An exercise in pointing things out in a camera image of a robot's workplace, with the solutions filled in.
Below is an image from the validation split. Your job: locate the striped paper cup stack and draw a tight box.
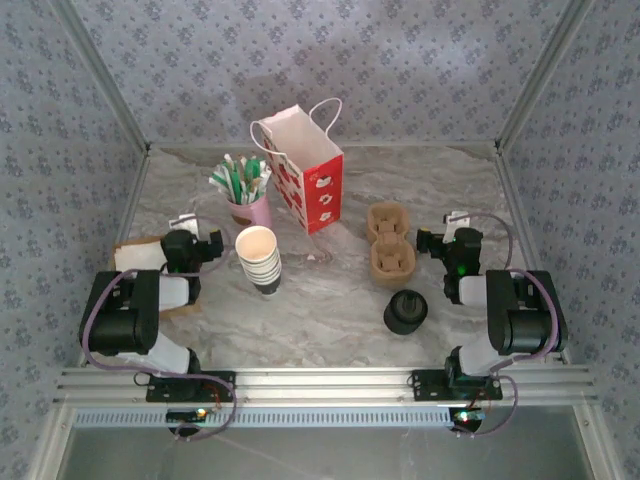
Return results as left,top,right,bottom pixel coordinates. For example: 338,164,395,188
238,249,283,297

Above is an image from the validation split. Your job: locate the black cup lid stack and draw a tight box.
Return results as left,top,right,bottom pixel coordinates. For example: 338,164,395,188
383,288,430,336

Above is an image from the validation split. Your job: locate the red white paper gift bag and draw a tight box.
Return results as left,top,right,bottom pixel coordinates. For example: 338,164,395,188
249,97,345,236

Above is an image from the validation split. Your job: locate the pink straw holder cup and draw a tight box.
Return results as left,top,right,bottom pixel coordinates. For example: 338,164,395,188
227,192,274,234

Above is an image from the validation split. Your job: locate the left controller board with light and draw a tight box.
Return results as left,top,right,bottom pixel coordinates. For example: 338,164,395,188
166,408,210,422

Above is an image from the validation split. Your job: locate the controller board with light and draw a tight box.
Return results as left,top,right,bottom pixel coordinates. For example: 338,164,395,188
166,408,210,422
448,407,487,432

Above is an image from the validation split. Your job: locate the right controller board with light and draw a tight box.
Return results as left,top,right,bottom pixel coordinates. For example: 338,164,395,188
448,407,487,432

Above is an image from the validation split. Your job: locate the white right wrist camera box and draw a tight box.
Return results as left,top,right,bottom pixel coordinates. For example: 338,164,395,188
442,210,474,240

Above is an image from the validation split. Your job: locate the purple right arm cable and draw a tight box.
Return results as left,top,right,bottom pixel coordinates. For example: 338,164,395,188
452,212,562,440

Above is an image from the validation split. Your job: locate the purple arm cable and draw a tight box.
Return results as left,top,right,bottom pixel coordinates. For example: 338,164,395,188
79,214,239,444
452,212,562,440

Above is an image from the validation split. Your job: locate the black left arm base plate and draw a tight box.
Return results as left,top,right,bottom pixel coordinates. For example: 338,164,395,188
145,370,237,404

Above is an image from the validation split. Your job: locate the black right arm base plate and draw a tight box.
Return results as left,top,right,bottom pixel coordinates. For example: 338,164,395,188
409,368,504,402

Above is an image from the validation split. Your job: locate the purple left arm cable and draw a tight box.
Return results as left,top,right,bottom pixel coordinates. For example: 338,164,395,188
79,214,239,444

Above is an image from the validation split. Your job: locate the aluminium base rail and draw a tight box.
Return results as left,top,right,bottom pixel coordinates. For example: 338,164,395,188
53,364,600,405

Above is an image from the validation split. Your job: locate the aluminium corner post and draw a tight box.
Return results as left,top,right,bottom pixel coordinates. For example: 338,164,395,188
49,0,153,154
494,0,594,151

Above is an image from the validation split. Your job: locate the grey slotted cable duct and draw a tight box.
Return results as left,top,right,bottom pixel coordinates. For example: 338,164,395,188
73,405,457,429

